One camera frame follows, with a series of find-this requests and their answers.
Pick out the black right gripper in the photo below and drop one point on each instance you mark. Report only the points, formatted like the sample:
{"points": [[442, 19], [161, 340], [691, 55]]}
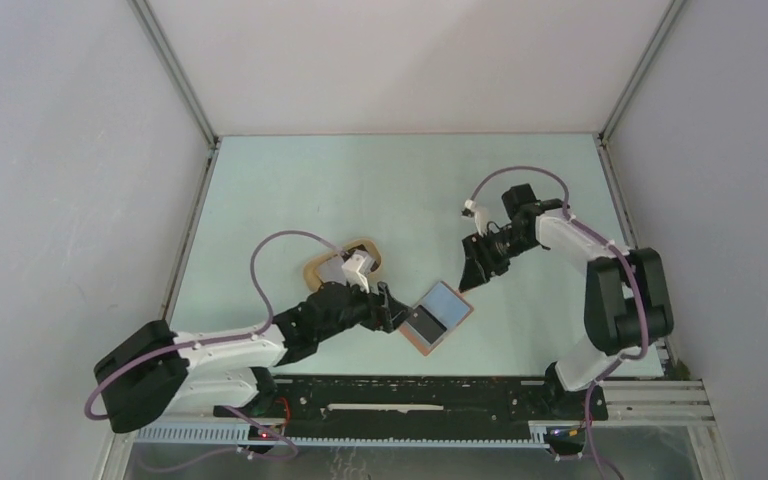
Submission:
{"points": [[480, 261]]}

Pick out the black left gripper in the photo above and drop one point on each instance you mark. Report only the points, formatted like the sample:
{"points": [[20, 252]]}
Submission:
{"points": [[383, 311]]}

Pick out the pink leather card holder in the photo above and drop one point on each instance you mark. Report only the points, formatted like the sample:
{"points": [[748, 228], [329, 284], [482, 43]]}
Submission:
{"points": [[448, 306]]}

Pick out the beige oval card tray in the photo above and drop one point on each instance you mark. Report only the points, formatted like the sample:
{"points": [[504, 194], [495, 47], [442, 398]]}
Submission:
{"points": [[327, 267]]}

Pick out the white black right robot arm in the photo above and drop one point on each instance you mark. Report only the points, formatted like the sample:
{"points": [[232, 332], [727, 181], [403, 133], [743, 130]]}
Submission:
{"points": [[626, 304]]}

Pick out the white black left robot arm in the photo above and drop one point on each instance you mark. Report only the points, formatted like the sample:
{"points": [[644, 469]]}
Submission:
{"points": [[157, 371]]}

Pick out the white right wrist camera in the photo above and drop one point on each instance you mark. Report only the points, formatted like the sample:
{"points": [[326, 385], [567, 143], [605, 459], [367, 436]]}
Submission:
{"points": [[478, 214]]}

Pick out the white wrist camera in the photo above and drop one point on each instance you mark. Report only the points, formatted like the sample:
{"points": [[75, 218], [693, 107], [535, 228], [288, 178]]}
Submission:
{"points": [[356, 269], [478, 214]]}

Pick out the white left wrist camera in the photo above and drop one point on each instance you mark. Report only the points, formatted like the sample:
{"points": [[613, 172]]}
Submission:
{"points": [[356, 269]]}

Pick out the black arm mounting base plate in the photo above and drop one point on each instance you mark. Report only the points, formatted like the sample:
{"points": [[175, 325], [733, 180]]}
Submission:
{"points": [[360, 404]]}

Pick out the white cable duct strip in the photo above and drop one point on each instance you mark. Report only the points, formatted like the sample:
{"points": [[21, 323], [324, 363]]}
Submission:
{"points": [[234, 434]]}

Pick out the aluminium frame rail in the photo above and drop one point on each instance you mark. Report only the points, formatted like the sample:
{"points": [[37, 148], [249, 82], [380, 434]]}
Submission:
{"points": [[630, 403]]}

